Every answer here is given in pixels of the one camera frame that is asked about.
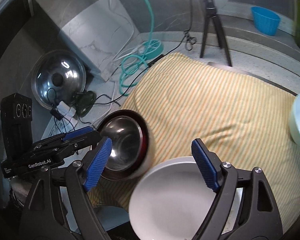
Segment red steel bowl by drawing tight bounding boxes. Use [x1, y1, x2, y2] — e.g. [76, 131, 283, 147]
[97, 109, 155, 181]

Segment white plate grey leaf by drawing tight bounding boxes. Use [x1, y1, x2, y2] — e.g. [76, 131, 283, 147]
[128, 155, 243, 240]

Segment dark green round fan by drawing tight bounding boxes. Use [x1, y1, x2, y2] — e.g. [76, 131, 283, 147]
[72, 90, 96, 118]

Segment white power adapter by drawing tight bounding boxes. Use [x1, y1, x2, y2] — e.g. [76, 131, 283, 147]
[56, 101, 71, 116]

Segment yellow striped cloth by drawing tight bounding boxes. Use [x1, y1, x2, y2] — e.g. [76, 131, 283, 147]
[86, 52, 300, 233]

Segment black tripod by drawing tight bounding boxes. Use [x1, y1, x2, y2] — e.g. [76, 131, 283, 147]
[200, 0, 232, 67]

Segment blue plastic basket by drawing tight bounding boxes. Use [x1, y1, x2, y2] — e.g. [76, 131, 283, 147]
[251, 7, 281, 36]

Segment teal hose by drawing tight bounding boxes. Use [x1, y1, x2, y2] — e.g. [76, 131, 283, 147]
[118, 0, 156, 97]

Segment black cable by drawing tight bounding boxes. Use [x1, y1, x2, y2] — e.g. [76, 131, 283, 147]
[46, 0, 198, 133]

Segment teal hose reel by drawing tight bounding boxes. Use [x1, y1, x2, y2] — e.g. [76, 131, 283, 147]
[139, 39, 164, 60]

